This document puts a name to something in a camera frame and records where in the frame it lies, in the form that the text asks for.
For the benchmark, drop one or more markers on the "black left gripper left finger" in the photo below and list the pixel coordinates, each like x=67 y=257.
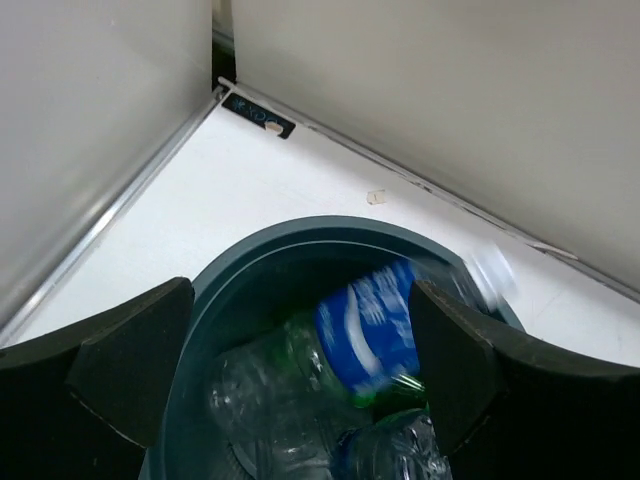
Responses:
x=86 y=401

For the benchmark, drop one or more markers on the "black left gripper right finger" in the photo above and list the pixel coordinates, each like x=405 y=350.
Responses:
x=506 y=405

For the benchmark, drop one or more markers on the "clear bottle blue Pocari label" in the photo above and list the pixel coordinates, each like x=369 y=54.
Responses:
x=364 y=328

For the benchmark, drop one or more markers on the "clear unlabelled plastic bottle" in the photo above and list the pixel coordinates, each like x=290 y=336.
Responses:
x=258 y=397

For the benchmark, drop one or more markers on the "green plastic soda bottle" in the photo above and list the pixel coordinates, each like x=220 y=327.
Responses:
x=300 y=359

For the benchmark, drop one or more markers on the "dark teal plastic bin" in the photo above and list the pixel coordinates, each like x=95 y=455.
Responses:
x=248 y=290

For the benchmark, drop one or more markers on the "dark logo sticker on table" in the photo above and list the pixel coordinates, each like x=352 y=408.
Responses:
x=259 y=115

